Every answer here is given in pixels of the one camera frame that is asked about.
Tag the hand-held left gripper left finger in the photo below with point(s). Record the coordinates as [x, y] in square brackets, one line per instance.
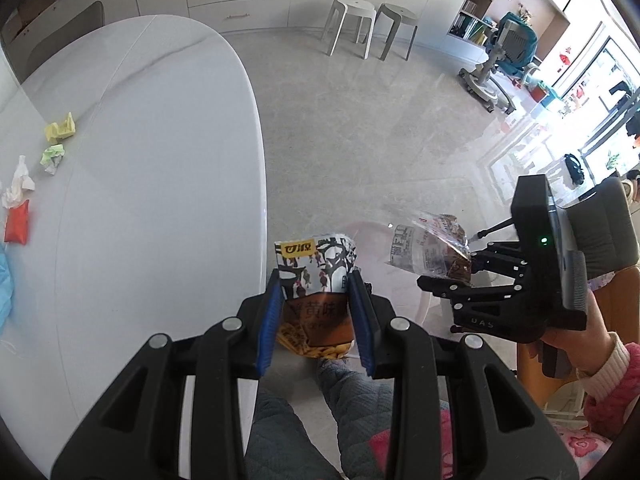
[272, 320]

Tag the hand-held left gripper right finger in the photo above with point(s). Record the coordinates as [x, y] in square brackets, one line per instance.
[361, 325]

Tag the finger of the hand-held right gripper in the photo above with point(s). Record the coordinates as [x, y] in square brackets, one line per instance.
[500, 257]
[470, 295]

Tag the pink translucent bin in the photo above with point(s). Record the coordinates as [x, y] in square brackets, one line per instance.
[395, 302]

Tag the clear plastic snack wrapper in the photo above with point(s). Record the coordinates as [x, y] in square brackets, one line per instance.
[425, 250]

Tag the brown printed snack packet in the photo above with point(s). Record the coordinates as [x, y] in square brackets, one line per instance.
[315, 270]

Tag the person's right forearm pink sleeve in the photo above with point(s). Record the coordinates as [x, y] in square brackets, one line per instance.
[620, 390]

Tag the person's right hand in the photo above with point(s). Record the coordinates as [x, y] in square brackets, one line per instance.
[592, 340]

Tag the grey armchair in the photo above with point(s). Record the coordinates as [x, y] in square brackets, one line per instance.
[607, 225]

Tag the person's legs grey pants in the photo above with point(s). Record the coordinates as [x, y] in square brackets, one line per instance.
[295, 430]

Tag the black bag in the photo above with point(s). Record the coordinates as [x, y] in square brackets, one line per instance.
[573, 169]

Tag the pink floral garment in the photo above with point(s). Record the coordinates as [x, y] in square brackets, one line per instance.
[580, 449]

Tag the teal and grey desk chair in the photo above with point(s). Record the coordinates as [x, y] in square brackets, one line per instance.
[510, 55]

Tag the grey stool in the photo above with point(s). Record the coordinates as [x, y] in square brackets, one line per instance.
[397, 27]

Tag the wooden bookshelf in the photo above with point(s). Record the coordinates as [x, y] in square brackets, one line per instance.
[487, 5]

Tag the blue face mask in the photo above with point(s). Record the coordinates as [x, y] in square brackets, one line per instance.
[2, 285]

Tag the red packet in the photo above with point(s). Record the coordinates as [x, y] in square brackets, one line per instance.
[17, 222]

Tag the green crumpled paper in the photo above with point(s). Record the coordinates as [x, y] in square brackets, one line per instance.
[52, 156]

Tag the white stool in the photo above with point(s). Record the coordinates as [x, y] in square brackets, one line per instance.
[350, 20]

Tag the yellow crumpled paper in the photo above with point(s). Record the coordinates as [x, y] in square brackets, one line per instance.
[60, 129]

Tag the white crumpled tissue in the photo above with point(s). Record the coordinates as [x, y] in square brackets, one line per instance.
[17, 187]

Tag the grey dining chair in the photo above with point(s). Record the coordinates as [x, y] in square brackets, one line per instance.
[60, 35]

